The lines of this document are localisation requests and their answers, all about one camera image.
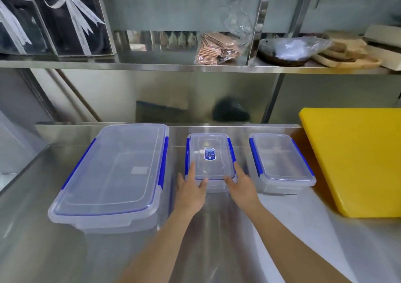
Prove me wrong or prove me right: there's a person's right hand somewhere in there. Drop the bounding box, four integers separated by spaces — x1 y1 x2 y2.
224 162 262 213

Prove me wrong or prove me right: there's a person's left hand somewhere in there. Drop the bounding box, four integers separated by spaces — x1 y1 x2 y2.
174 162 209 217

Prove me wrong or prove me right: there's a clear container with blue label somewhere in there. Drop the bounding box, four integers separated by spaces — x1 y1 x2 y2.
185 133 237 194

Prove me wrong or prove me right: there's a person's left forearm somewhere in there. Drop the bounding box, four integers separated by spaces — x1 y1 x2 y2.
117 204 204 283

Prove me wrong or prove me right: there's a person's right forearm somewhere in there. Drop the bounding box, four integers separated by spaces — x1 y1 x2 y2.
247 202 354 283

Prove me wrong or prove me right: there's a small clear blue-clip container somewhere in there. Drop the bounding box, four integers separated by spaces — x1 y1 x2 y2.
249 133 317 195

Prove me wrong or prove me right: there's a large clear blue-clip container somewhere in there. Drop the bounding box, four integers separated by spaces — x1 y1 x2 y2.
48 124 171 235

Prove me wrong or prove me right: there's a yellow cutting board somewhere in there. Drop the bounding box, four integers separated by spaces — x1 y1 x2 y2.
298 107 401 218

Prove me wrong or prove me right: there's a dark wooden bowl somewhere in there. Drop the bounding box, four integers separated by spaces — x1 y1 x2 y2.
258 38 310 67

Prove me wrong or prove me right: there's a bag of brown packets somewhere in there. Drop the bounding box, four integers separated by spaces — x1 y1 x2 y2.
194 33 243 66

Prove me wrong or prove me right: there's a stainless steel shelf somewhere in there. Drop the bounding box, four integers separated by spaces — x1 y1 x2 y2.
0 0 401 75

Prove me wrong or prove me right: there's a clear plastic bag of gloves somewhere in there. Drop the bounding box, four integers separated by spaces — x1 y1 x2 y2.
259 36 333 61

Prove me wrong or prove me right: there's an empty clear plastic bag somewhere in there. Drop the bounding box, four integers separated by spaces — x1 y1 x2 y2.
219 0 255 46

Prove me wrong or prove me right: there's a wooden serving boards stack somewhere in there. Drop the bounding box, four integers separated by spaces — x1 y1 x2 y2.
312 30 383 69

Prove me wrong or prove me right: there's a light wooden block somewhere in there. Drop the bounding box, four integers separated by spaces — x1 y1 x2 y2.
363 25 401 75

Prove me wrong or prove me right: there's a black gift box white ribbon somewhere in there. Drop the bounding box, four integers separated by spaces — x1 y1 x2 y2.
0 0 58 56
23 0 114 56

